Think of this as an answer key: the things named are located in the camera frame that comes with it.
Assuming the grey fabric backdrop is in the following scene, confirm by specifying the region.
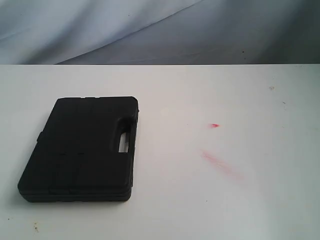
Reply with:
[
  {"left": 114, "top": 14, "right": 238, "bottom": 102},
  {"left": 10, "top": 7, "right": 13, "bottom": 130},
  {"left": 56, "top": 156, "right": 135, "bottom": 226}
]
[{"left": 0, "top": 0, "right": 320, "bottom": 65}]

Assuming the black plastic tool case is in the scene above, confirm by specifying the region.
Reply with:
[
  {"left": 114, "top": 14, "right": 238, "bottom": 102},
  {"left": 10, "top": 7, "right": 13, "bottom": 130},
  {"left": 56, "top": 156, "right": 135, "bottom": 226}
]
[{"left": 17, "top": 96, "right": 139, "bottom": 203}]

